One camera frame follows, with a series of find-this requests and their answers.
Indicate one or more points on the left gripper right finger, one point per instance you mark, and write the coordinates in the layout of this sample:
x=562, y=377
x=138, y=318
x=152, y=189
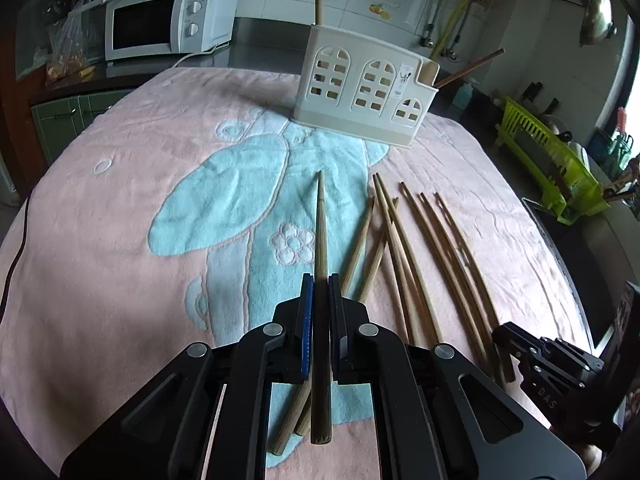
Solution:
x=437, y=415

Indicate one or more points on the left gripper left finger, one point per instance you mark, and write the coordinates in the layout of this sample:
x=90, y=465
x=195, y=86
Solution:
x=205, y=414

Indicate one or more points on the person's right hand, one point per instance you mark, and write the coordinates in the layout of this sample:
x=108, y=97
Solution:
x=628, y=409

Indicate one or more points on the lime green dish rack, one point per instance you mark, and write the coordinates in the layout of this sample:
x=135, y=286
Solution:
x=568, y=188

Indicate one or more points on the pink and blue towel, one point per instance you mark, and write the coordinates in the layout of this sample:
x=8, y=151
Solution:
x=187, y=212

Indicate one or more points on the clear soap dispenser bottle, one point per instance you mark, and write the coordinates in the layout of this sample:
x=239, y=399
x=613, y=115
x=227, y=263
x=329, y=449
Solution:
x=463, y=96

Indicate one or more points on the cream plastic utensil holder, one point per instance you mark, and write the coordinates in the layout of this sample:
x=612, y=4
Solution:
x=362, y=86

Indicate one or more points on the hanging steel pot lid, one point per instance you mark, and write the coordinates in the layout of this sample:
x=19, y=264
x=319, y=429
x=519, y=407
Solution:
x=598, y=23

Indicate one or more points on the plastic bag of food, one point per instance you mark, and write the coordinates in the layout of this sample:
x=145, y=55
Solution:
x=77, y=42

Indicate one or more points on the white microwave oven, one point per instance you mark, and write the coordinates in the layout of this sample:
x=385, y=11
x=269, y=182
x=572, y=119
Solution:
x=141, y=28

